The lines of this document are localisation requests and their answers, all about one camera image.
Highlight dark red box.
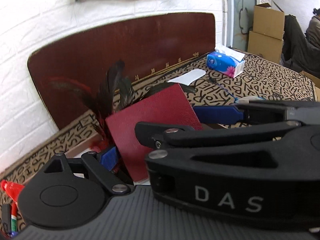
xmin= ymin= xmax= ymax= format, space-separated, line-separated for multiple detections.
xmin=106 ymin=84 xmax=202 ymax=182

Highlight white paper slip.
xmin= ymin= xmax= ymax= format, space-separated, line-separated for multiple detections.
xmin=168 ymin=69 xmax=206 ymax=86

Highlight letter patterned brown cloth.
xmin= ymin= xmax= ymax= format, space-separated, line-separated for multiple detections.
xmin=5 ymin=55 xmax=316 ymax=239

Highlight blue tissue pack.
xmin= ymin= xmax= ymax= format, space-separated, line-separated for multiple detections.
xmin=206 ymin=51 xmax=245 ymax=79

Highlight black feather toy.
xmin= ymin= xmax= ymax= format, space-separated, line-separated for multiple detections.
xmin=48 ymin=60 xmax=197 ymax=140

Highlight stacked cardboard boxes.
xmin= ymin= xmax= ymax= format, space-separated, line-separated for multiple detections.
xmin=247 ymin=3 xmax=285 ymax=64

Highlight red nozzle bottle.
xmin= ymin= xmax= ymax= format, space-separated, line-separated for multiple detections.
xmin=1 ymin=180 xmax=24 ymax=202

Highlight dark wooden board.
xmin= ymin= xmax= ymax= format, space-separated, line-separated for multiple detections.
xmin=27 ymin=12 xmax=216 ymax=129

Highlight black car key pouch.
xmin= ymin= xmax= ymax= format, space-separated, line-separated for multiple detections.
xmin=1 ymin=204 xmax=11 ymax=234

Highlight seated person in background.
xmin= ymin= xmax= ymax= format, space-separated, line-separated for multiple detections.
xmin=306 ymin=8 xmax=320 ymax=48

